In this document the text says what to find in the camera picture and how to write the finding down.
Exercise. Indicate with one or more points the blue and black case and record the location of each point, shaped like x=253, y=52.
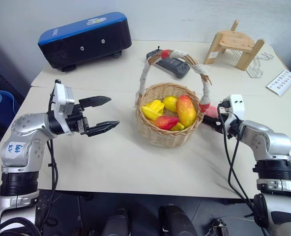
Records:
x=84, y=41

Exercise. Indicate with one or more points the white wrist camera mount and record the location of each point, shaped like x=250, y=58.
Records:
x=63, y=98
x=237, y=104

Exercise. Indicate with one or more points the grey handheld controller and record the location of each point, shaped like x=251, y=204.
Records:
x=172, y=65

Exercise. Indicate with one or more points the yellow lemon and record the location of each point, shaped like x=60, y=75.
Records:
x=170, y=103

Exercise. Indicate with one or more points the dark rounded shape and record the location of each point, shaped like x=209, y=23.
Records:
x=176, y=221
x=117, y=223

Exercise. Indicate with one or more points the large red yellow mango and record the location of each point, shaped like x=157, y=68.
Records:
x=186, y=110

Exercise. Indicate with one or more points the wooden stand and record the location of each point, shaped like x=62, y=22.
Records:
x=234, y=41

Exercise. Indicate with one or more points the yellow starfruit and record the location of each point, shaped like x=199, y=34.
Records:
x=153, y=109

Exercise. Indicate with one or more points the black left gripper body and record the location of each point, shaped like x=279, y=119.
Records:
x=74, y=120

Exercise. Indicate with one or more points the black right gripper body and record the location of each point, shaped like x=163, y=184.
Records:
x=215, y=124

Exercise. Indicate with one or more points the white printed card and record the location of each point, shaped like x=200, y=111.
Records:
x=282, y=82

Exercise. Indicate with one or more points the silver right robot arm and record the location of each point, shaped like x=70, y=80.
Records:
x=270, y=147

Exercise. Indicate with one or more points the small red yellow fruit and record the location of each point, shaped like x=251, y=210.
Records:
x=165, y=122

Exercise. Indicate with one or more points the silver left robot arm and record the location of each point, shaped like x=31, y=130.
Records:
x=25, y=127

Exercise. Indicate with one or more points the white handwritten label sticker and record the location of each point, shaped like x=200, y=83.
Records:
x=14, y=147

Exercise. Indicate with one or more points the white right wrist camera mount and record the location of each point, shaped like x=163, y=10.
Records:
x=237, y=104

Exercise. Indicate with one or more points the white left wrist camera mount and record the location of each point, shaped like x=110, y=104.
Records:
x=63, y=98

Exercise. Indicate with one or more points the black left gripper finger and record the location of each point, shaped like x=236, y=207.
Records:
x=103, y=126
x=96, y=100

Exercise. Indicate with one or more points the pink peach fruit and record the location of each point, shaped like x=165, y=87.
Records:
x=211, y=111

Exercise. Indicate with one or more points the small yellow green fruit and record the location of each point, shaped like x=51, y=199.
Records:
x=178, y=127

